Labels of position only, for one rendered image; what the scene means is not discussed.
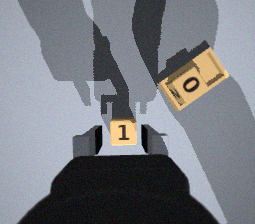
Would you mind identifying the tan number cube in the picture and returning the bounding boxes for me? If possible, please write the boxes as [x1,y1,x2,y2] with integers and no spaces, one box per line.
[110,117,137,145]
[166,67,209,103]

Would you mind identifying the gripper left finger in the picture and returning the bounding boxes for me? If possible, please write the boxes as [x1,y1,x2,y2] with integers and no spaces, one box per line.
[72,125,103,158]

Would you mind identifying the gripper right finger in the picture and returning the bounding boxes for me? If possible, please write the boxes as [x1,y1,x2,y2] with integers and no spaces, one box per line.
[141,124,168,156]

